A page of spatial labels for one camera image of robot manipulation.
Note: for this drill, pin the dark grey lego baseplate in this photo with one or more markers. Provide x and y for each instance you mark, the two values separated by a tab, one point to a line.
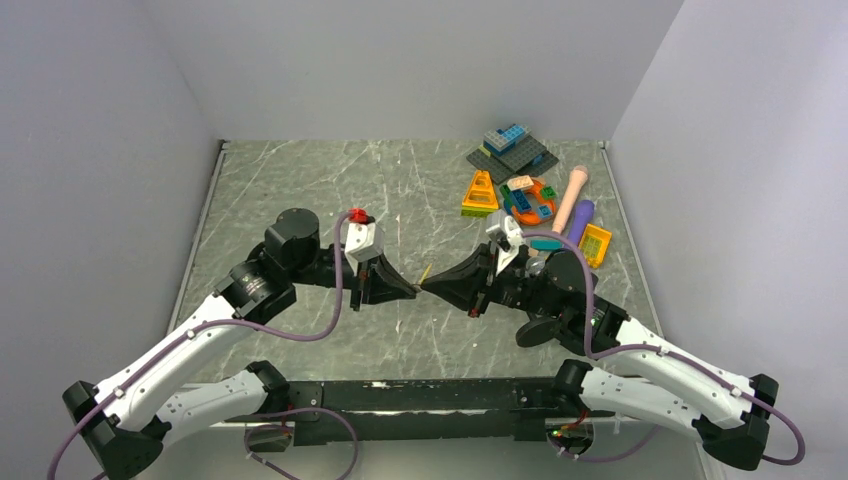
529	157

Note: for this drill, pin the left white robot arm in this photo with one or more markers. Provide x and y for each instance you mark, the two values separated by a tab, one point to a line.
128	419

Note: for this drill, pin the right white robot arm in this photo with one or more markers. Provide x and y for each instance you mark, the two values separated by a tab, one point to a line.
619	365

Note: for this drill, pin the yellow window toy block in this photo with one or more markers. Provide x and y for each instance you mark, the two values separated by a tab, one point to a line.
594	244

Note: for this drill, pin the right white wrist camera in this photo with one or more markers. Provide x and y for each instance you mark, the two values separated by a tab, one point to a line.
506	238

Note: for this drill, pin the teal flat brick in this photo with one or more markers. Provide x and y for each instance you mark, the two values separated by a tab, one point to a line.
545	244

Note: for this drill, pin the pink toy microphone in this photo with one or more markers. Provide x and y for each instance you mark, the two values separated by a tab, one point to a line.
578	177

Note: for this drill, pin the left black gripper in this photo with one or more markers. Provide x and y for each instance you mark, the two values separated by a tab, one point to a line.
383	284

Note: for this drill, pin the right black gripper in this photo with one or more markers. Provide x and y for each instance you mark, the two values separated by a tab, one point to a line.
474	276

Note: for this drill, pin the yellow key tag with keyring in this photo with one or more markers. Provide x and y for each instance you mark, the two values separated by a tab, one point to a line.
425	274

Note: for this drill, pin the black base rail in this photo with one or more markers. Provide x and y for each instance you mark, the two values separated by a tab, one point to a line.
520	408

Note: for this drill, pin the orange triangular toy block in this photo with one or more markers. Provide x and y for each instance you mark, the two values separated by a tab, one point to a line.
480	199

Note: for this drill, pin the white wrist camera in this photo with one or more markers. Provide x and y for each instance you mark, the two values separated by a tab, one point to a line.
506	238
365	238

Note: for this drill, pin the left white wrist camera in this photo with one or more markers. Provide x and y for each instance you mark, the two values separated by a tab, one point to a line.
365	238

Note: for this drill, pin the blue grey lego stack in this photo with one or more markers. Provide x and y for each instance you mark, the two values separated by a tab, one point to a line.
499	141

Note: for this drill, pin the orange ring toy with bricks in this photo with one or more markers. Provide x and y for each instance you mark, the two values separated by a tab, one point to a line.
530	206

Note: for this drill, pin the purple toy microphone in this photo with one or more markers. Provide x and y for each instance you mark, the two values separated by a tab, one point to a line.
583	214

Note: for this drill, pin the black microphone stand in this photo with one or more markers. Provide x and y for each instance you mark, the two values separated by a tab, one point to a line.
539	330

